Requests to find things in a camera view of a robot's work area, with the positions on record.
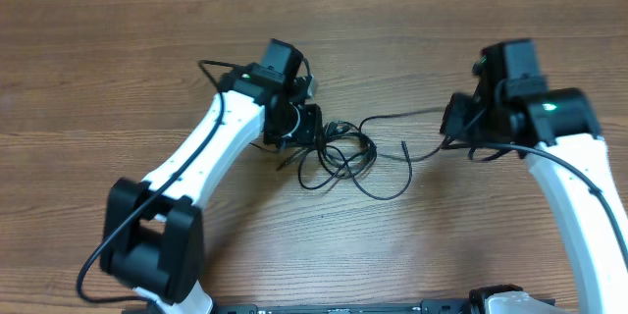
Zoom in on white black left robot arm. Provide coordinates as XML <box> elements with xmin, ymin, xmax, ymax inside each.
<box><xmin>97</xmin><ymin>39</ymin><xmax>321</xmax><ymax>313</ymax></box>

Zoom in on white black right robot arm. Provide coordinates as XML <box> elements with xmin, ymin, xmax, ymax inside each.
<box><xmin>441</xmin><ymin>39</ymin><xmax>627</xmax><ymax>313</ymax></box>

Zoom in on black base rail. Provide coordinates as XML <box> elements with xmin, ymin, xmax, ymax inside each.
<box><xmin>211</xmin><ymin>298</ymin><xmax>481</xmax><ymax>314</ymax></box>

